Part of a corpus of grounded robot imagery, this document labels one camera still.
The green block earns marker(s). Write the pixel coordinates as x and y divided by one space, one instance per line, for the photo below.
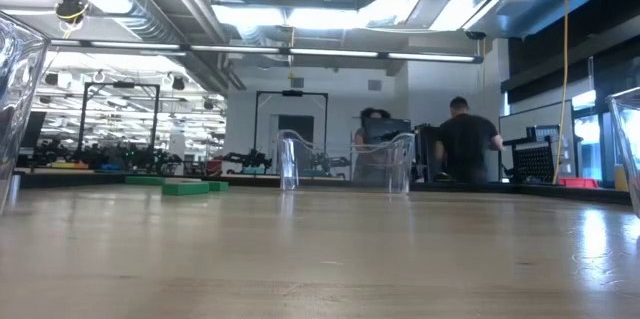
219 185
185 188
145 180

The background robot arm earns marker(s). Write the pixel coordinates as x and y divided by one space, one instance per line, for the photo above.
325 163
252 159

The long linear ceiling light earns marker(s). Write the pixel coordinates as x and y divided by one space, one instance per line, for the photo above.
330 52

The person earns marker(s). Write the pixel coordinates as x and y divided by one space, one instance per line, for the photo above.
372 112
467 144

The small dark monitor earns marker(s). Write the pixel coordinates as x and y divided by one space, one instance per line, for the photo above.
385 129

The black pegboard on stand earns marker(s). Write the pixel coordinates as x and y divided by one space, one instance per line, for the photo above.
535 161

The red plastic bin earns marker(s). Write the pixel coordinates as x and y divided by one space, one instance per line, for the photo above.
577 183

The clear plastic bin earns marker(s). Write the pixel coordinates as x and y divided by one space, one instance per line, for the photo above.
627 149
20 109
290 169

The yellow container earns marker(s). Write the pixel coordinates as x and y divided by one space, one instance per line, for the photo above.
620 179

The teal tray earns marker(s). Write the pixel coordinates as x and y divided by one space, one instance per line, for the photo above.
255 170

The small red box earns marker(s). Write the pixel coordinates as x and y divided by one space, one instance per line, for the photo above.
214 168

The blue tray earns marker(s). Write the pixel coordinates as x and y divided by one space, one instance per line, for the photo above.
111 166

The orange tray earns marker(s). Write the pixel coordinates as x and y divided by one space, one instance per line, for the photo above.
70 165

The black gantry frame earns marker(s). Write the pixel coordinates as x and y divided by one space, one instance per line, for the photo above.
292 93
120 85

